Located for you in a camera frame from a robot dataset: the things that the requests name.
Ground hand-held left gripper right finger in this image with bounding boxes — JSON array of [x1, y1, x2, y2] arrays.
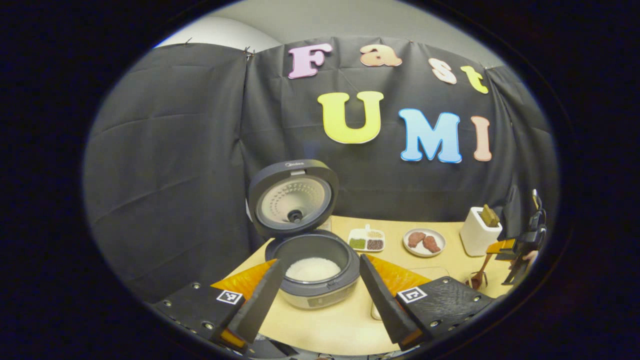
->
[[358, 253, 496, 349]]

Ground round white plate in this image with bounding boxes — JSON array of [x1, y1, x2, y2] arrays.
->
[[402, 227, 447, 258]]

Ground black backdrop cloth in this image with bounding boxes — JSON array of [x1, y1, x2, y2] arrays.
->
[[82, 36, 560, 301]]

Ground white divided grain dish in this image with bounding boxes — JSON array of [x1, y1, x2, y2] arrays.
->
[[347, 224, 387, 253]]

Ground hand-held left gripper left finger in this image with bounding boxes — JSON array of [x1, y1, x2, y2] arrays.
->
[[150, 259, 285, 351]]

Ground dark grey rice cooker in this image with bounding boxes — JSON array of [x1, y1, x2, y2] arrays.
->
[[247, 159, 361, 310]]

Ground white toaster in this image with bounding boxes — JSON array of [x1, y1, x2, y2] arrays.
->
[[459, 206, 503, 258]]

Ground brown toast slice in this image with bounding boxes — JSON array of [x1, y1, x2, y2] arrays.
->
[[480, 203, 500, 228]]

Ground brown wooden spoon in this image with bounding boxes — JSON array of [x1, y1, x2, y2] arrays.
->
[[469, 252, 494, 291]]

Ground clear plastic rice box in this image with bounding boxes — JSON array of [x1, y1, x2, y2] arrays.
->
[[370, 266, 436, 321]]

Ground white rice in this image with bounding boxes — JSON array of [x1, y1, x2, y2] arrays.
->
[[284, 256, 343, 283]]

